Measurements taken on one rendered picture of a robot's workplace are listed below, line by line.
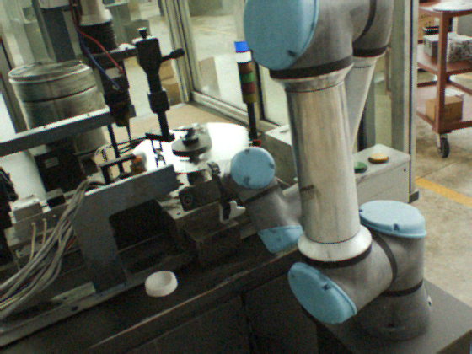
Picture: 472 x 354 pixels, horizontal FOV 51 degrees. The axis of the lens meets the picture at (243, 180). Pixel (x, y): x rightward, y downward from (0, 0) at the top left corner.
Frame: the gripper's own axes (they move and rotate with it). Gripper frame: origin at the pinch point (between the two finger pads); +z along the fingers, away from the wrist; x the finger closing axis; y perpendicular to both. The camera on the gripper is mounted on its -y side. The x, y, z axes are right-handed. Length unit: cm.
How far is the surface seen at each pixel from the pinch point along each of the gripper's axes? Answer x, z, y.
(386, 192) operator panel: -11.7, -7.6, 40.3
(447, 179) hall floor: -18, 135, 161
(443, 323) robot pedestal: -37, -34, 29
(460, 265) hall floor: -54, 78, 113
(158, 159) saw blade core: 12.9, 8.9, -9.3
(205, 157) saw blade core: 9.7, 3.6, 1.4
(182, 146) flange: 15.0, 10.0, -2.3
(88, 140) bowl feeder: 37, 71, -26
